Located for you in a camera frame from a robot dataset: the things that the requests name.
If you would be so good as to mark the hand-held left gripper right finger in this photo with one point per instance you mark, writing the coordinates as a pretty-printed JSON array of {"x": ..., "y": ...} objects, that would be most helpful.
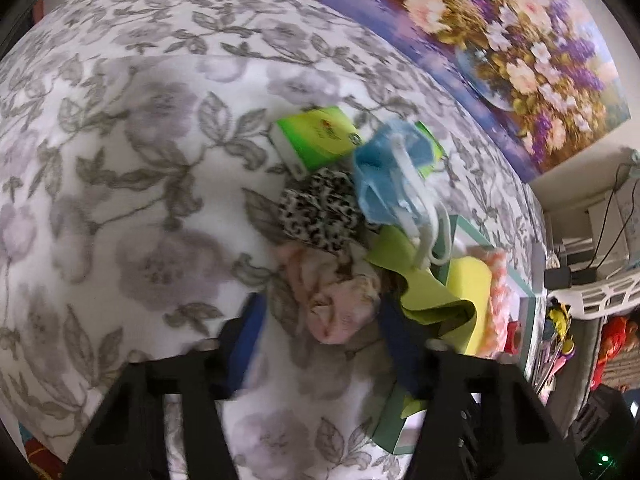
[{"x": 400, "y": 350}]

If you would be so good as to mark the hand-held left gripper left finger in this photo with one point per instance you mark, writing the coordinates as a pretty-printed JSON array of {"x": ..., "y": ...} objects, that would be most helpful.
[{"x": 250, "y": 330}]

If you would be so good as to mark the green cloth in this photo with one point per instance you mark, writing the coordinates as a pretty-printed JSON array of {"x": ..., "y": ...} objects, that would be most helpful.
[{"x": 430, "y": 295}]

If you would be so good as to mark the pink floral scrunchie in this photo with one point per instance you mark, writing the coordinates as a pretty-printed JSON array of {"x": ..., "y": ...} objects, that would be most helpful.
[{"x": 335, "y": 305}]

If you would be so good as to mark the teal shallow cardboard box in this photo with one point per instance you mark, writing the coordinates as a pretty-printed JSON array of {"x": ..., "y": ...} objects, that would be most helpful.
[{"x": 387, "y": 432}]

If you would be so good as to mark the yellow sponge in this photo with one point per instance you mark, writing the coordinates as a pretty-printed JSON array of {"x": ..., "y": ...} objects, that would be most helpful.
[{"x": 470, "y": 275}]

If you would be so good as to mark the red tape roll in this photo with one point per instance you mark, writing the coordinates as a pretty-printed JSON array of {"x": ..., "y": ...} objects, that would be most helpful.
[{"x": 514, "y": 340}]

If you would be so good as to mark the pink zigzag towel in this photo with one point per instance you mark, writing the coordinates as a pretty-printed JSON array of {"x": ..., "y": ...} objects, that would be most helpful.
[{"x": 500, "y": 285}]

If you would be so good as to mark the leopard print scrunchie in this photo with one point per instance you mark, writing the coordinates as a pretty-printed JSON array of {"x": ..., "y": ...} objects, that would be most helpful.
[{"x": 315, "y": 210}]

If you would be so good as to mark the blue face mask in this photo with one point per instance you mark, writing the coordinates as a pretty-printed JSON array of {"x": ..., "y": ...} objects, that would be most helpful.
[{"x": 385, "y": 175}]

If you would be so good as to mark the pile of colourful small items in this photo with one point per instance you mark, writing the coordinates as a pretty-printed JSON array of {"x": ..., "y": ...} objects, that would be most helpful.
[{"x": 547, "y": 365}]

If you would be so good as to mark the yellow black plush toy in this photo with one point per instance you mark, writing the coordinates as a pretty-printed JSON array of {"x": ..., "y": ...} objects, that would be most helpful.
[{"x": 557, "y": 317}]

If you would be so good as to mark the black power adapter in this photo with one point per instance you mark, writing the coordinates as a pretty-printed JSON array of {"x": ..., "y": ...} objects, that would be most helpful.
[{"x": 565, "y": 277}]

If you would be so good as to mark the grey floral fleece blanket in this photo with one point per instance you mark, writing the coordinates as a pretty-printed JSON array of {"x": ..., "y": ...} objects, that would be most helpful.
[{"x": 125, "y": 160}]

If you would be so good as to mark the red plush toy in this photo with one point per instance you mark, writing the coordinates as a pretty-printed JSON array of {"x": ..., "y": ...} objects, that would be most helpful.
[{"x": 615, "y": 345}]

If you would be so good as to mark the black device green light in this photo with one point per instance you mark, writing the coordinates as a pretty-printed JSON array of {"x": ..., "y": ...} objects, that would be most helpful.
[{"x": 600, "y": 435}]

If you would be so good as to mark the white lattice plastic chair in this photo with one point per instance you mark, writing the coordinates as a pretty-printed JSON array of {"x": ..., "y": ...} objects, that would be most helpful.
[{"x": 615, "y": 292}]

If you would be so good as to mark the red floral cloth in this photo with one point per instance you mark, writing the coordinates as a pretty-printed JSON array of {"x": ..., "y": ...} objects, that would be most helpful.
[{"x": 37, "y": 455}]

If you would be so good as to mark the flower painting canvas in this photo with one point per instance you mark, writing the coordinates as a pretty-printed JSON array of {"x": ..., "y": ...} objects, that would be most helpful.
[{"x": 500, "y": 60}]

